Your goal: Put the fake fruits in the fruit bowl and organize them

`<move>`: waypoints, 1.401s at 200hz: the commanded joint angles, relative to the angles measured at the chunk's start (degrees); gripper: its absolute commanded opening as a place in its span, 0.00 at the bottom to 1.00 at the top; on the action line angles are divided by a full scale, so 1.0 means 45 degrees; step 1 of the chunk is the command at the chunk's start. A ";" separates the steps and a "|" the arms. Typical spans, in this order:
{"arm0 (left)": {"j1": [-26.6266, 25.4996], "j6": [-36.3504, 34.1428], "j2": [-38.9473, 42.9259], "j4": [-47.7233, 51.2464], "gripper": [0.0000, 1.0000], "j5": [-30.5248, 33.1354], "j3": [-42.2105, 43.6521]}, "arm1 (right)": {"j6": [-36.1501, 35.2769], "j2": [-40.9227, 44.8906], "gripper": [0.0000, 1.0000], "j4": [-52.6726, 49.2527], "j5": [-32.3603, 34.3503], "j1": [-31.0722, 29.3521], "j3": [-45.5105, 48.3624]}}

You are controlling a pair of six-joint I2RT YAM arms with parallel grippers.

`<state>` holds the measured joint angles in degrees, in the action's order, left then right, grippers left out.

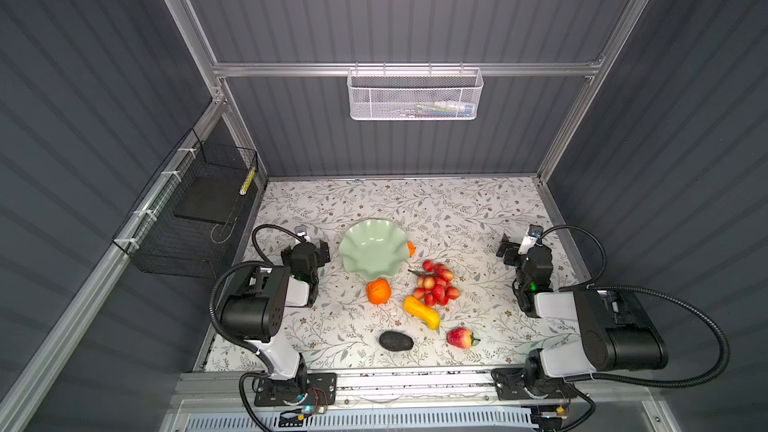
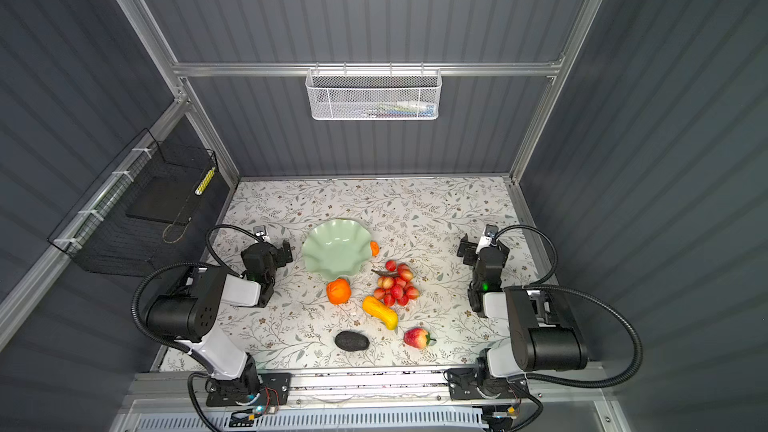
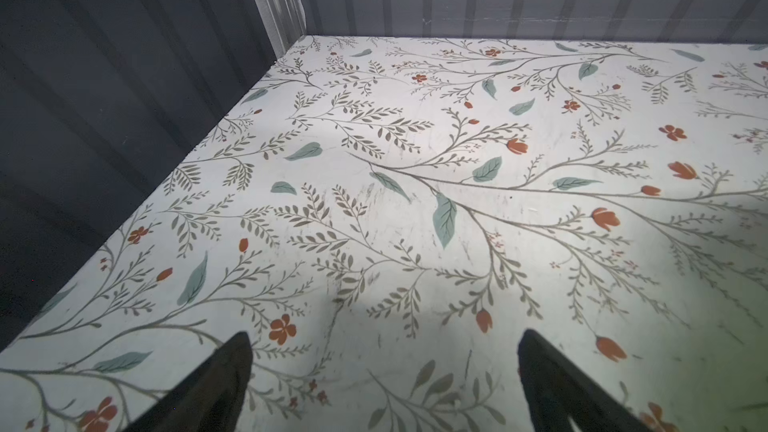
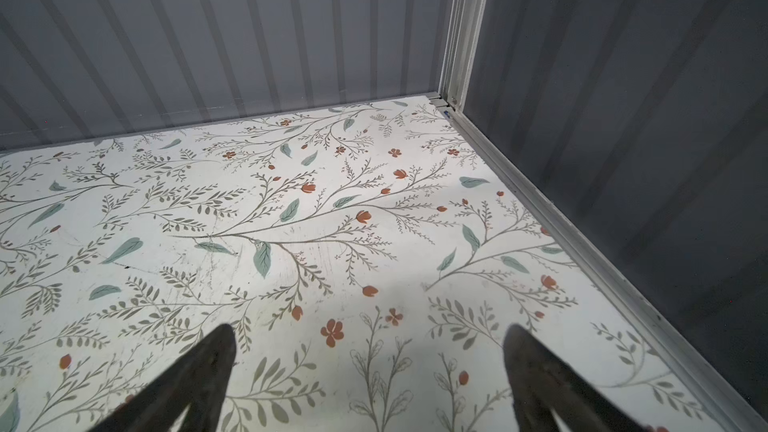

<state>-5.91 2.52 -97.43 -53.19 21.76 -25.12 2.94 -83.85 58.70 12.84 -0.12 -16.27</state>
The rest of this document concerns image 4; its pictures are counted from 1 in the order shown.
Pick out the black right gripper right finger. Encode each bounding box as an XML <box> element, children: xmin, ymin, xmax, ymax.
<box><xmin>502</xmin><ymin>324</ymin><xmax>644</xmax><ymax>431</ymax></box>

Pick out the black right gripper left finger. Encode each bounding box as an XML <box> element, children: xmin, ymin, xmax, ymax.
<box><xmin>92</xmin><ymin>324</ymin><xmax>237</xmax><ymax>431</ymax></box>

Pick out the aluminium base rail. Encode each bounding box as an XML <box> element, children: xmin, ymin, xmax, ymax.
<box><xmin>428</xmin><ymin>94</ymin><xmax>767</xmax><ymax>431</ymax></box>

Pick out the aluminium corner post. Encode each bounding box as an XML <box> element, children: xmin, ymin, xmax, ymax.
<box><xmin>438</xmin><ymin>0</ymin><xmax>487</xmax><ymax>111</ymax></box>

